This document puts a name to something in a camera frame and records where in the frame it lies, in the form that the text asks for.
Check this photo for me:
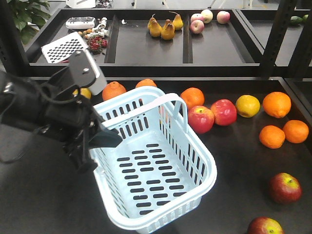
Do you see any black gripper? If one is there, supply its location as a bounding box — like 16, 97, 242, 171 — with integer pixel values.
34, 66, 122, 173

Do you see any light blue plastic basket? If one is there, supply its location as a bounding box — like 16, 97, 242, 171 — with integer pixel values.
90, 86, 217, 234

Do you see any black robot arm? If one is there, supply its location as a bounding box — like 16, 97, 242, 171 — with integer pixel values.
0, 67, 122, 173

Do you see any orange behind red apples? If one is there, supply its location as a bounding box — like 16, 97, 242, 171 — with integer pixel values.
180, 87, 205, 109

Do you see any yellow pear back left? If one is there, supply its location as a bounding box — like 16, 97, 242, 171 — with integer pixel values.
73, 88, 92, 99

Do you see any orange with knob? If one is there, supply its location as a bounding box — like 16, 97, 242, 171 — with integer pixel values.
135, 78, 157, 88

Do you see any red apple pair left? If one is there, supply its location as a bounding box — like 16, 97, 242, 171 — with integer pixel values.
188, 105, 215, 134

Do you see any red apple pair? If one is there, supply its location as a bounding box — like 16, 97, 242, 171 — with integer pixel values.
211, 99, 237, 126
188, 105, 215, 134

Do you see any black rear display tray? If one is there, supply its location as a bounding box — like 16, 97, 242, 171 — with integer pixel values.
25, 8, 263, 78

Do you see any white perforated board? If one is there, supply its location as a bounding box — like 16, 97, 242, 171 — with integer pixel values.
41, 32, 88, 63

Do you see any red apple pair right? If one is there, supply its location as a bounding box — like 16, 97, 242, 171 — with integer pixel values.
211, 99, 237, 126

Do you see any white device with buttons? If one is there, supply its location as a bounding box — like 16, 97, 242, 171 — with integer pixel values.
65, 17, 96, 29

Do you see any yellow round fruit right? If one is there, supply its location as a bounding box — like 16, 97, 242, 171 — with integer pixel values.
235, 95, 260, 118

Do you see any green potted plant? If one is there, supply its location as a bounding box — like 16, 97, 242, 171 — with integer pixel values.
7, 0, 51, 45

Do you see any black wooden display table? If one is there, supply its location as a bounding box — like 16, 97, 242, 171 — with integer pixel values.
0, 77, 312, 234

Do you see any small orange lower left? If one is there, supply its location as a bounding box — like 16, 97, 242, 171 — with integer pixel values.
259, 125, 286, 149

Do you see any small orange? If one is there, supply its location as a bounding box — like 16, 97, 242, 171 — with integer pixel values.
259, 125, 286, 149
282, 120, 309, 143

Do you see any large orange far right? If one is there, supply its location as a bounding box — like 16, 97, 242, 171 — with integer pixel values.
262, 92, 292, 118

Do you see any dark red apple left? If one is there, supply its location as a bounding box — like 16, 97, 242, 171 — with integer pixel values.
247, 216, 285, 234

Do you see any dark red apple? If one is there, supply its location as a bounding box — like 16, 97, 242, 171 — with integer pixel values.
247, 216, 285, 234
268, 173, 302, 204

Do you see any dark red apple middle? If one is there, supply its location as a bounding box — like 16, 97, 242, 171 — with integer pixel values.
268, 173, 302, 204

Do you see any small orange lower right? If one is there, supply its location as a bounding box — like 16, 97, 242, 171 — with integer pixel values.
282, 120, 309, 143

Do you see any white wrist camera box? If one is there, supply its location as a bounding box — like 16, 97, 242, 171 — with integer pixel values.
68, 49, 107, 95

